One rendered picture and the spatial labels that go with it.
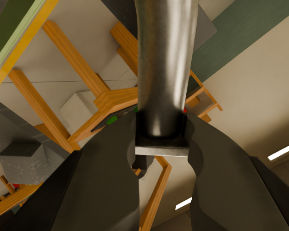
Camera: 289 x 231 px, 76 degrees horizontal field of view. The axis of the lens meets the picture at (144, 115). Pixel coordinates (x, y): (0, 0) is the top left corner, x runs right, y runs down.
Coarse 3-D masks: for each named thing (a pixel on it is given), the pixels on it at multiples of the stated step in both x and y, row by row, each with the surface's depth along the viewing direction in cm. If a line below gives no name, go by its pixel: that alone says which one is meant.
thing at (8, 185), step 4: (0, 176) 447; (4, 176) 453; (4, 180) 448; (4, 184) 449; (8, 184) 449; (12, 184) 456; (16, 184) 453; (20, 184) 431; (24, 184) 435; (8, 188) 447; (12, 188) 451; (12, 192) 445; (20, 204) 445
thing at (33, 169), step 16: (0, 112) 17; (0, 128) 17; (16, 128) 17; (32, 128) 18; (0, 144) 18; (16, 144) 18; (32, 144) 18; (48, 144) 18; (0, 160) 16; (16, 160) 16; (32, 160) 16; (48, 160) 19; (16, 176) 17; (32, 176) 17; (48, 176) 20
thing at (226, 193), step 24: (192, 120) 11; (192, 144) 9; (216, 144) 9; (216, 168) 8; (240, 168) 8; (216, 192) 7; (240, 192) 7; (264, 192) 7; (192, 216) 7; (216, 216) 6; (240, 216) 6; (264, 216) 6
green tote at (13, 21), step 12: (12, 0) 23; (24, 0) 23; (36, 0) 23; (12, 12) 24; (24, 12) 23; (36, 12) 24; (0, 24) 25; (12, 24) 24; (24, 24) 24; (0, 36) 25; (12, 36) 25; (0, 48) 25; (0, 60) 27
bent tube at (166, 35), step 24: (144, 0) 8; (168, 0) 8; (192, 0) 8; (144, 24) 9; (168, 24) 8; (192, 24) 9; (144, 48) 9; (168, 48) 9; (192, 48) 9; (144, 72) 10; (168, 72) 9; (144, 96) 11; (168, 96) 10; (144, 120) 11; (168, 120) 11; (144, 144) 11; (168, 144) 12
